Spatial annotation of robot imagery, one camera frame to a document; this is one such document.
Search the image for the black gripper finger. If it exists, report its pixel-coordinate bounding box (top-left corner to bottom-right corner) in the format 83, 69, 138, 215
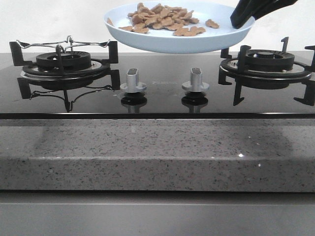
230, 0, 277, 29

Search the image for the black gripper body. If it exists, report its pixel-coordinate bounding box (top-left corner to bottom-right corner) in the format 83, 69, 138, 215
253, 0, 297, 20

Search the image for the light blue plate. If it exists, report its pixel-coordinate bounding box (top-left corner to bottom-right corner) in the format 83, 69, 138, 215
104, 0, 255, 54

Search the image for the pile of brown meat pieces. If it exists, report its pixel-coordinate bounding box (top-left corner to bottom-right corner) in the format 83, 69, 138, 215
119, 2, 206, 36

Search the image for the right black burner head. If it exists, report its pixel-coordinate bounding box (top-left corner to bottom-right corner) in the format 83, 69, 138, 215
245, 50, 295, 72

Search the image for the black burner head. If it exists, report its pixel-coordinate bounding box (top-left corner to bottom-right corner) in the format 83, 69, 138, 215
245, 50, 295, 72
36, 51, 91, 72

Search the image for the right black pan support grate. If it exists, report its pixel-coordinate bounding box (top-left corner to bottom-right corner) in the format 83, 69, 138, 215
218, 37, 315, 106

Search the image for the black pan support grate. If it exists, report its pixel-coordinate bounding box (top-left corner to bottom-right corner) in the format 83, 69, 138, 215
9, 35, 120, 99
218, 37, 315, 106

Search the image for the black glass gas cooktop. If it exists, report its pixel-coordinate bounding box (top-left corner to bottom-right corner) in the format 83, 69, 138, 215
0, 54, 315, 119

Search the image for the right silver stove knob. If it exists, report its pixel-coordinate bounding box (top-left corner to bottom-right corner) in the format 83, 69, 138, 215
182, 67, 210, 92

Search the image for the silver stove knob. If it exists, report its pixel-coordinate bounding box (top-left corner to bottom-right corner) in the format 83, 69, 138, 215
182, 67, 210, 92
120, 68, 147, 93

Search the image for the left silver stove knob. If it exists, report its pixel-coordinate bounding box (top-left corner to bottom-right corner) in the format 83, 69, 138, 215
120, 68, 147, 93

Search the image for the left black burner head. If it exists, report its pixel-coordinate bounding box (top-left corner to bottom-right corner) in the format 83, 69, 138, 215
36, 51, 91, 72

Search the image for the left black pan support grate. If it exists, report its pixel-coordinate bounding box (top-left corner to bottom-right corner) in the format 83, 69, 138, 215
9, 35, 120, 99

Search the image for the wire pan reducer ring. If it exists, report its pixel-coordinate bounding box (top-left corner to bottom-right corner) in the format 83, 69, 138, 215
16, 35, 111, 55

